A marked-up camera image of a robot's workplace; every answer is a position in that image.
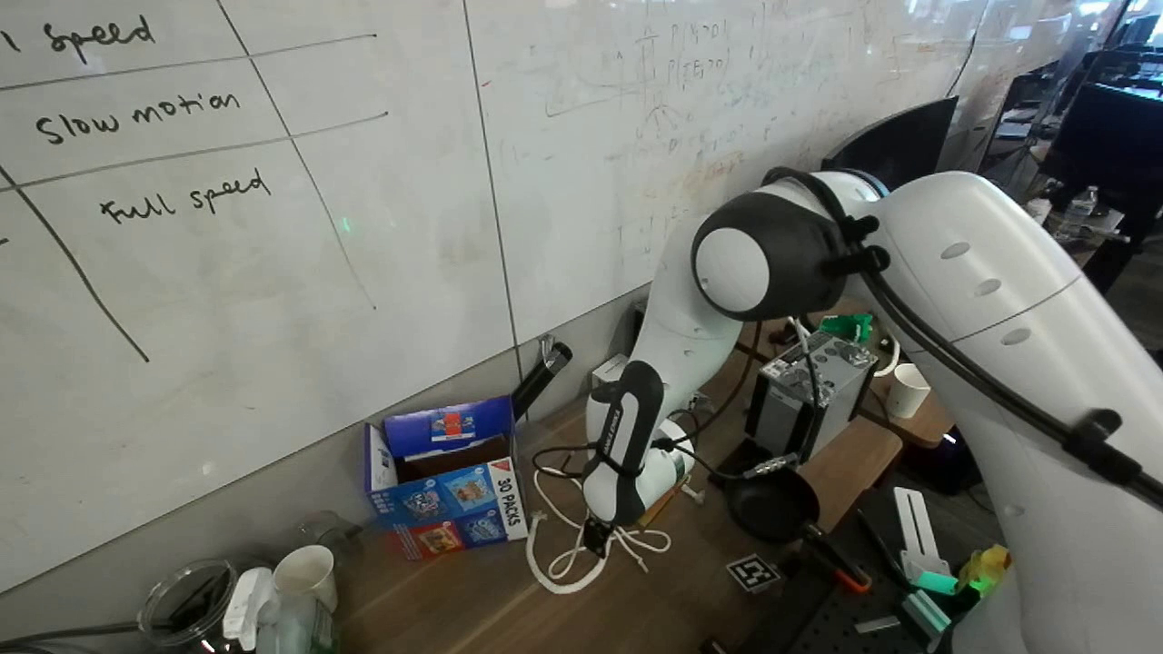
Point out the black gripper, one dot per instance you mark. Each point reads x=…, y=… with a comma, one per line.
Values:
x=596, y=532

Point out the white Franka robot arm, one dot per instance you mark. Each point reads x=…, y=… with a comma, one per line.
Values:
x=1030, y=365

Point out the blue cardboard box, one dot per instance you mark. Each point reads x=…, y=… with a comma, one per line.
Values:
x=447, y=493

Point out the silver electronic control box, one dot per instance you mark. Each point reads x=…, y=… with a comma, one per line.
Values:
x=803, y=393

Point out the black white fiducial marker tag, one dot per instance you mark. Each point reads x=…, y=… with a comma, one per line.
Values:
x=752, y=571

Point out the black frying pan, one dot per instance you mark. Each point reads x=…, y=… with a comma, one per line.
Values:
x=774, y=502

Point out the white mug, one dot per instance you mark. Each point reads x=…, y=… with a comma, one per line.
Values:
x=309, y=574

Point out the green crocodile toy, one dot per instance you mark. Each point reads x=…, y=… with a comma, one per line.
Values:
x=847, y=327

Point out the teal green plastic block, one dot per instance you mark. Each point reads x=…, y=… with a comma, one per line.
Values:
x=933, y=604

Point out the white paper cup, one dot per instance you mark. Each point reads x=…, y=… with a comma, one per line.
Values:
x=909, y=391

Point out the white crumpled cloth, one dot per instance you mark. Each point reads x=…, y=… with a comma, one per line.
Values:
x=261, y=612

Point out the yellow green toy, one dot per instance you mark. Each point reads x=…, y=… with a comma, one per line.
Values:
x=983, y=569

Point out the whiteboard with handwriting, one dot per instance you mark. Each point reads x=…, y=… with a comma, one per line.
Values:
x=240, y=365

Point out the clear glass jar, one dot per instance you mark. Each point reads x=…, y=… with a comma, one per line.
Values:
x=186, y=602

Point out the black computer monitor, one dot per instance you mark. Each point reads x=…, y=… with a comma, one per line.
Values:
x=901, y=145

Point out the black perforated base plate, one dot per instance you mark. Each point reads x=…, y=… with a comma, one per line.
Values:
x=847, y=617

